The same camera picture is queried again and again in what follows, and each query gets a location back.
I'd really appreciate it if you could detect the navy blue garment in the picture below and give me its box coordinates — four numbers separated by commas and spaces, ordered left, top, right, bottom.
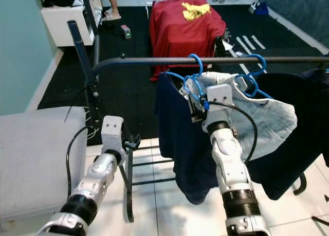
154, 73, 219, 205

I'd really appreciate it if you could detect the blue plastic clothes hanger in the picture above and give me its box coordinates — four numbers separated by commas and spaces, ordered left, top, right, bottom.
234, 53, 273, 100
164, 53, 209, 118

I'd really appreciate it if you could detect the black floor carpet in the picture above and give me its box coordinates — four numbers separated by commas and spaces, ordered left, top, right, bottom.
37, 5, 329, 141

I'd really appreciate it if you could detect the black tripod stand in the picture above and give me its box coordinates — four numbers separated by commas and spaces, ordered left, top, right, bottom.
80, 0, 102, 129

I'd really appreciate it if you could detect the black metal clothes rack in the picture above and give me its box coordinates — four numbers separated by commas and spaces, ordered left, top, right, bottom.
67, 20, 329, 224

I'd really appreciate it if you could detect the red shirt with yellow print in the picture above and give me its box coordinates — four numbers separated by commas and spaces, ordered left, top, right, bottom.
149, 0, 227, 82

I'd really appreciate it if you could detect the light blue denim garment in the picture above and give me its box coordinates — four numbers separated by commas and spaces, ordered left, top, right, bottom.
180, 71, 298, 162

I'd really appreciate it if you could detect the grey upholstered ottoman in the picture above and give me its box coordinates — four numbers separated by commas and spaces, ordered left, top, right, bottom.
0, 106, 88, 221

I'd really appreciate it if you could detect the black shirt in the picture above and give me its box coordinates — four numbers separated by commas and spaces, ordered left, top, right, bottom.
247, 69, 329, 201

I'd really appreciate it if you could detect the small grey box device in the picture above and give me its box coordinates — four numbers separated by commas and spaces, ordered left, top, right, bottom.
121, 24, 132, 39

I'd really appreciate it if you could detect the blue mop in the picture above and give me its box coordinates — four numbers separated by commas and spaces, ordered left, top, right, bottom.
249, 0, 269, 15

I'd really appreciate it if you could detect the white cabinet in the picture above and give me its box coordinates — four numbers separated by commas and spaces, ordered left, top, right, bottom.
40, 0, 96, 47

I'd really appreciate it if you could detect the person's bare leg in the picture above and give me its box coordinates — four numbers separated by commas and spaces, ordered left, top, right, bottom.
104, 0, 123, 22

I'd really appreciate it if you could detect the thin black rod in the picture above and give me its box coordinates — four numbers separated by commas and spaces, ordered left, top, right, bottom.
311, 215, 329, 227

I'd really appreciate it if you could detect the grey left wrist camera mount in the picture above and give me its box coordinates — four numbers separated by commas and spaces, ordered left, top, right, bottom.
102, 115, 124, 153

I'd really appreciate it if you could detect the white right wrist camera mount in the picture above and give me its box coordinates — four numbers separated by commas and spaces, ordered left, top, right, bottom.
200, 84, 235, 131

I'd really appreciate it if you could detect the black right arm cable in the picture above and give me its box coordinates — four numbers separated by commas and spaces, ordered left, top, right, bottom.
208, 101, 259, 165

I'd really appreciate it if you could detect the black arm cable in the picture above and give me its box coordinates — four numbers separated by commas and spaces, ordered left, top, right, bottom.
208, 101, 259, 165
65, 124, 87, 195

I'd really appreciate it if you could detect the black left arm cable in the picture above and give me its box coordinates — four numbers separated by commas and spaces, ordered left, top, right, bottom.
65, 124, 87, 195

